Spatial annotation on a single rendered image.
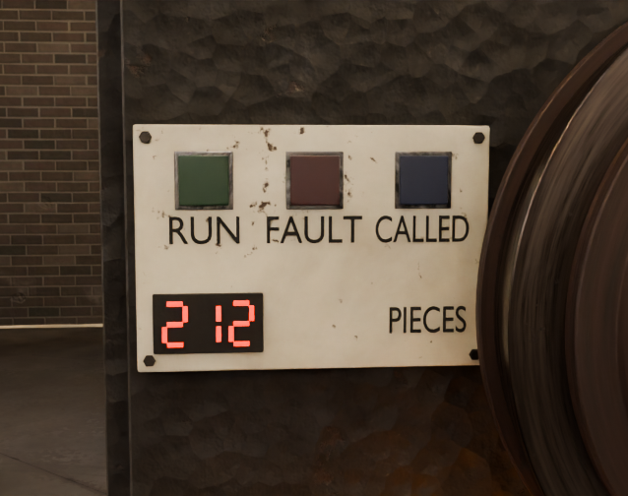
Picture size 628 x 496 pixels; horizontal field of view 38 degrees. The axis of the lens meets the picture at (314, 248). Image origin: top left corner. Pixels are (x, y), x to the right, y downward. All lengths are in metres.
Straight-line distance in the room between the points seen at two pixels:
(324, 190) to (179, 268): 0.12
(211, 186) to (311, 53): 0.12
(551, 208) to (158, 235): 0.28
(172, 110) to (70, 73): 6.07
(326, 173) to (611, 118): 0.21
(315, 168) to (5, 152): 6.20
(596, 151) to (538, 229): 0.06
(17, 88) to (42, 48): 0.33
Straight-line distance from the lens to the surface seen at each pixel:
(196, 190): 0.66
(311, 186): 0.66
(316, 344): 0.68
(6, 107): 6.82
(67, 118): 6.73
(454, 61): 0.70
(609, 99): 0.57
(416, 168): 0.67
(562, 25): 0.73
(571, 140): 0.56
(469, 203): 0.68
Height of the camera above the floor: 1.22
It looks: 6 degrees down
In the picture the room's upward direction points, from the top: straight up
